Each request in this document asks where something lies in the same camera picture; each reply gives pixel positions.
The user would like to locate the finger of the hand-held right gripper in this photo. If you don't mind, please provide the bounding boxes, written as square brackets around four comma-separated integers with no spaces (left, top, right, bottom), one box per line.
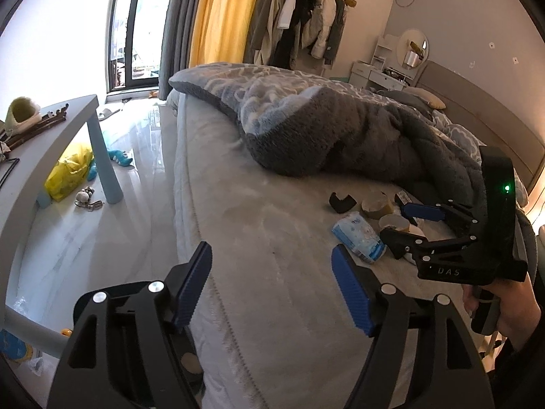
[380,227,483,267]
[400,199,486,240]

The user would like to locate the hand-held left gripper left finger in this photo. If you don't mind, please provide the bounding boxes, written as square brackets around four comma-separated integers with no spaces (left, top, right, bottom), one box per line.
[47,241,214,409]

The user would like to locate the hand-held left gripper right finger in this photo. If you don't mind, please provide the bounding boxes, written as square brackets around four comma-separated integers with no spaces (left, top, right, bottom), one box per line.
[331,244,495,409]

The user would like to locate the brown tape roll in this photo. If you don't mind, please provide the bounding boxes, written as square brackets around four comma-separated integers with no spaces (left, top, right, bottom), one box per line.
[362,192,394,219]
[378,214,411,233]

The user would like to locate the blue white tissue pack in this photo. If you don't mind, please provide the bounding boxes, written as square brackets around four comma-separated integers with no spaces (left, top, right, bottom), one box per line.
[332,211,386,265]

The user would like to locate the person's right forearm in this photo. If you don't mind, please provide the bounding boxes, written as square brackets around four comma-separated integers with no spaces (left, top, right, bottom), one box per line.
[485,334,543,401]

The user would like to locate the person's right hand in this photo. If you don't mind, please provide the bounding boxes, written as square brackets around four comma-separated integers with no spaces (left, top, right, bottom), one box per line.
[462,272,537,350]

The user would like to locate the small black clip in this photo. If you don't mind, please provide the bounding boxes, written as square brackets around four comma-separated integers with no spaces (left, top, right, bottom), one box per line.
[329,193,357,215]

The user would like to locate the grey bed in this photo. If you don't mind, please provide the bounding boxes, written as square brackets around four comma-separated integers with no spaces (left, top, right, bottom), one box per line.
[172,64,533,409]

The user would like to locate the patterned blue quilt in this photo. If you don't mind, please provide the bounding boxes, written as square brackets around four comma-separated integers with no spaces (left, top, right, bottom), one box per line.
[432,111,486,158]

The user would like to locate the grey bed headboard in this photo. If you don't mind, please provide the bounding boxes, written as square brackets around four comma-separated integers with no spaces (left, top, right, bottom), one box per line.
[415,60,545,192]

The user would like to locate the grey fleece blanket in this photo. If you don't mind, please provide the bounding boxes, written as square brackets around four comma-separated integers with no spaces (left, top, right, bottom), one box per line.
[169,63,518,231]

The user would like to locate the yellowish pillow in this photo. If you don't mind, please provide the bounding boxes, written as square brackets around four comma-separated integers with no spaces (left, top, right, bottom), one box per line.
[419,89,447,110]

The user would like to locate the grey pillow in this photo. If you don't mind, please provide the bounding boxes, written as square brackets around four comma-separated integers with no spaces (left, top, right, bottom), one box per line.
[377,89,433,113]

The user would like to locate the white vanity dresser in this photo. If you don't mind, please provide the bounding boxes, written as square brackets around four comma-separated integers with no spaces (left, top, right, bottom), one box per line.
[349,34,417,91]

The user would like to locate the blue dinosaur toy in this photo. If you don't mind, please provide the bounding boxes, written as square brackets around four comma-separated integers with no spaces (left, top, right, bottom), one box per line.
[87,149,134,180]

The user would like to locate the yellow plastic bag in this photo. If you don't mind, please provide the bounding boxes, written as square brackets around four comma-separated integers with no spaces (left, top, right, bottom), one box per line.
[45,144,94,202]

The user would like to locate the round mirror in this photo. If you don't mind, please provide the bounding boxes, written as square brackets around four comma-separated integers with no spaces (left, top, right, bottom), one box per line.
[397,29,431,71]

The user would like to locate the light blue table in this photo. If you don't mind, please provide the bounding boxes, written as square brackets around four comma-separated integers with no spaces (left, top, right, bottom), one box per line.
[0,94,124,359]

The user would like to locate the hanging grey garment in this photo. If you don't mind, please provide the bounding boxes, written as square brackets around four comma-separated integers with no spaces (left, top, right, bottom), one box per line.
[326,0,346,65]

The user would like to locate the hanging white puffer jacket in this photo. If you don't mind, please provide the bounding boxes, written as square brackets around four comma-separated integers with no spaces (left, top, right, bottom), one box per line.
[301,0,338,60]

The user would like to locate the brown wooden sticks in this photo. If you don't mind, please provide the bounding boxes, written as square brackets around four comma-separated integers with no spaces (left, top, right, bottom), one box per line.
[9,103,69,151]

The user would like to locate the hanging black jacket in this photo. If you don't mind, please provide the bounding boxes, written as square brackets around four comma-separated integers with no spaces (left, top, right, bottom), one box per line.
[272,0,329,70]

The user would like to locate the green plush slipper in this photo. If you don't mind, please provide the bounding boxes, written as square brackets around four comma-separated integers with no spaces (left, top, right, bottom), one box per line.
[4,97,42,135]

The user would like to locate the hanging white shirt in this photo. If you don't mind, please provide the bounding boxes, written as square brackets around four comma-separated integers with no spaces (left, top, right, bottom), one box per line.
[272,0,299,30]

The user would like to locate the hanging grey coat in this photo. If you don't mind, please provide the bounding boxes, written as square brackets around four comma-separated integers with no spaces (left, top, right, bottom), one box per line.
[246,0,282,65]

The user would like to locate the grey curtain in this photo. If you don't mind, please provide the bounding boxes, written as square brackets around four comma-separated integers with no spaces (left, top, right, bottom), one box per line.
[159,0,211,90]

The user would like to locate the glass balcony door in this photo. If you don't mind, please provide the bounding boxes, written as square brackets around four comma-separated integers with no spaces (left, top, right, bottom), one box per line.
[106,0,180,94]

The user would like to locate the yellow curtain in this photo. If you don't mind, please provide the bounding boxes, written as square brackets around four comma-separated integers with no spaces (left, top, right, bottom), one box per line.
[187,0,267,69]

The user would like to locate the small plush keychain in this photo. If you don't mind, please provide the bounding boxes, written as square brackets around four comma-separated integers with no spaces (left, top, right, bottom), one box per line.
[74,186,105,212]

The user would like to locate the black wire rack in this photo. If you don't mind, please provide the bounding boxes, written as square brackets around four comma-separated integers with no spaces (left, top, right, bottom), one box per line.
[0,157,20,189]

